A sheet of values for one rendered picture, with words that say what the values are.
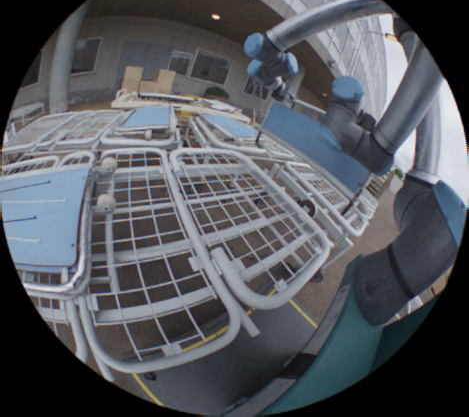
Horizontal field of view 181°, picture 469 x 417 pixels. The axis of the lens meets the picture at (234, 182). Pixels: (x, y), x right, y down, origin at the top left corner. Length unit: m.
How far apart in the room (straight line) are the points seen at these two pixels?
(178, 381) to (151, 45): 6.60
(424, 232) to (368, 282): 0.14
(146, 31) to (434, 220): 6.64
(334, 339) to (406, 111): 0.42
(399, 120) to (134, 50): 6.30
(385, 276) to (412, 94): 0.34
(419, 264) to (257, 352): 0.52
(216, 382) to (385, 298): 0.50
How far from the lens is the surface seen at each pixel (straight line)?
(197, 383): 0.60
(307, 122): 0.83
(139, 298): 0.90
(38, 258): 0.49
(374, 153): 0.43
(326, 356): 0.28
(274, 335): 0.65
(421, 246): 0.33
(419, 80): 0.38
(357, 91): 0.44
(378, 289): 0.34
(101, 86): 6.43
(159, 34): 6.43
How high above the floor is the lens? 0.87
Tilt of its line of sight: 32 degrees down
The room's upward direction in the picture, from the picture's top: 22 degrees clockwise
